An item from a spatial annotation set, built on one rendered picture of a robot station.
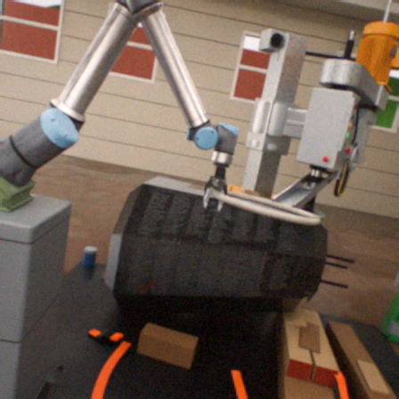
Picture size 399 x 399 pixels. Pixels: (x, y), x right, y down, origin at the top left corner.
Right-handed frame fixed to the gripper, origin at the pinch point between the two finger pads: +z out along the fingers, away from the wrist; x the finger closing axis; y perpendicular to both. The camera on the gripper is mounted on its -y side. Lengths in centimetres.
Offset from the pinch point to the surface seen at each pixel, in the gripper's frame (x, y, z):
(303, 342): 62, -25, 66
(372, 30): 78, -100, -122
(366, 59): 79, -101, -104
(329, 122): 52, -44, -52
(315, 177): 54, -51, -21
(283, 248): 42, -34, 20
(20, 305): -56, 52, 38
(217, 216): 3.4, -41.4, 11.9
